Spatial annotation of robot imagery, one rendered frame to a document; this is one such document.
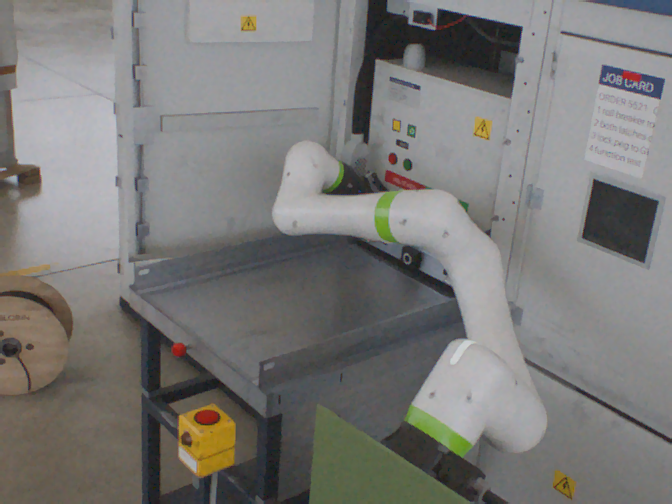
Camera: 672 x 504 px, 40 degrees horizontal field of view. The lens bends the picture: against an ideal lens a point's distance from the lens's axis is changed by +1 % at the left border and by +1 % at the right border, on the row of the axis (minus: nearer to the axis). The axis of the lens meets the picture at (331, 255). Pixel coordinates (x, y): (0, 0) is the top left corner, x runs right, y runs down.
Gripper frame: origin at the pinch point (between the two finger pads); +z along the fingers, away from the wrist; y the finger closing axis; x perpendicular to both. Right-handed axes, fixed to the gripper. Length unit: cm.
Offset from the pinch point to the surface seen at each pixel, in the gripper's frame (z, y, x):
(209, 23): -54, -21, -36
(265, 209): -10.3, 16.1, -34.9
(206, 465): -65, 61, 47
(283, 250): -8.1, 24.0, -22.4
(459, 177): -0.5, -14.8, 16.8
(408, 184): 3.2, -8.3, -1.2
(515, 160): -9.7, -22.2, 37.1
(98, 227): 81, 72, -258
